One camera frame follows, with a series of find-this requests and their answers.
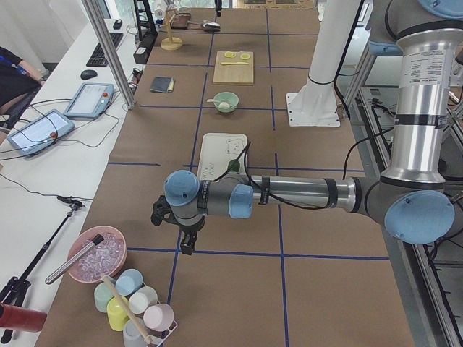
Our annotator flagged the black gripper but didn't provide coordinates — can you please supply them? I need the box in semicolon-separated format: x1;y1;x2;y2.
175;215;205;255

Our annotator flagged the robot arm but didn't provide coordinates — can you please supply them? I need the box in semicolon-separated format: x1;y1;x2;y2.
151;1;462;254

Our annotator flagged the pink bowl with ice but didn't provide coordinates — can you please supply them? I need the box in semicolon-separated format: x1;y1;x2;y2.
67;226;127;283

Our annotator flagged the light green bowl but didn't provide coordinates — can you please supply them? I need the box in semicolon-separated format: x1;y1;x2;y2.
213;92;239;113

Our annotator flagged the metal scoop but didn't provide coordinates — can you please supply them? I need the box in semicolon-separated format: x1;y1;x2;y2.
187;20;221;32

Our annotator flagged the lemon slice left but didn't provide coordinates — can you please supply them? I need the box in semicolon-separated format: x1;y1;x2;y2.
224;51;236;58

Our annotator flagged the yellow plastic knife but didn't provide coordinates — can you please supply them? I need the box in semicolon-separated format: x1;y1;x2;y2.
221;61;249;66

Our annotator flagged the wooden mug tree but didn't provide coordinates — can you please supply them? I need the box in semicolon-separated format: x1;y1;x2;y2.
161;9;183;51

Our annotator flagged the blue cup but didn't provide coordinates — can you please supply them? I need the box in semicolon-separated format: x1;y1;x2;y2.
115;268;144;296

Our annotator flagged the white cup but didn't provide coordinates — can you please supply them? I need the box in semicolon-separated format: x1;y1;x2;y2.
129;286;158;314

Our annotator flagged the wooden cutting board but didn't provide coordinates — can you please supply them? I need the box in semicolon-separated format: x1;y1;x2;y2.
213;51;255;85

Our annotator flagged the pink cup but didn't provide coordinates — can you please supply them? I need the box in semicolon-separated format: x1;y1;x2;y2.
143;304;174;332

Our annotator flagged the green avocado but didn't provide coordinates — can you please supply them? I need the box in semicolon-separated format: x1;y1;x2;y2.
227;159;241;173

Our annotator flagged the green cup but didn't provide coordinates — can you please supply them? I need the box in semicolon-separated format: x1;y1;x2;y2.
93;283;114;313

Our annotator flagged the grey folded cloth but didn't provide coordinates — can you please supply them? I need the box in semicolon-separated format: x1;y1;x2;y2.
150;76;175;93

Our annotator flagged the yellow cup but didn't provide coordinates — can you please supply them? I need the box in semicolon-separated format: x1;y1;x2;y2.
106;297;129;332

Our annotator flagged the white rectangular tray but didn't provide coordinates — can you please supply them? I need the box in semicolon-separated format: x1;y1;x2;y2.
197;133;247;180

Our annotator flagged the grey cup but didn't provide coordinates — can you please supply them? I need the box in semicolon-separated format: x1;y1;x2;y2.
122;320;147;347

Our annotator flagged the black keyboard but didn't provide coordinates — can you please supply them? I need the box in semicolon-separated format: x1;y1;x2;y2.
85;31;124;68

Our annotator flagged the black computer mouse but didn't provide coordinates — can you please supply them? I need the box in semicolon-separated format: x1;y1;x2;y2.
80;69;98;80

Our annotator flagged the teach pendant far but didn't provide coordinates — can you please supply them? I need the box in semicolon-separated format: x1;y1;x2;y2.
64;82;115;119

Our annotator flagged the teach pendant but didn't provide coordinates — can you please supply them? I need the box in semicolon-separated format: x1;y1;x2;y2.
7;109;75;156
64;82;115;119

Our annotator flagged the black tripod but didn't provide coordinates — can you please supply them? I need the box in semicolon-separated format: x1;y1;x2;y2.
0;194;86;344

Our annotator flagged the teach pendant near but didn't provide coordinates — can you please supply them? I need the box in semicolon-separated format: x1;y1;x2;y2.
7;109;75;156

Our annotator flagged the red cylinder bottle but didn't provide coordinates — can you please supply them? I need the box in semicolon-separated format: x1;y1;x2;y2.
0;303;47;333

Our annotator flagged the seated person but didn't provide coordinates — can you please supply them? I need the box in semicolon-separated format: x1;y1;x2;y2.
1;47;48;129

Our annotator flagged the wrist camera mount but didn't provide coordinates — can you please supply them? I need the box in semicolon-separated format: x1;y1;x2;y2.
150;195;176;226

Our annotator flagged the wire cup rack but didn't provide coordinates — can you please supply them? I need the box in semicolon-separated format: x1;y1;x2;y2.
144;285;179;343

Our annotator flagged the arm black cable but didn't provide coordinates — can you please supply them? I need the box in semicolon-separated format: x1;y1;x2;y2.
216;141;395;210

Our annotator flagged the aluminium frame post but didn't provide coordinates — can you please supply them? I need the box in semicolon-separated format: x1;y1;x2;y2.
82;0;135;110

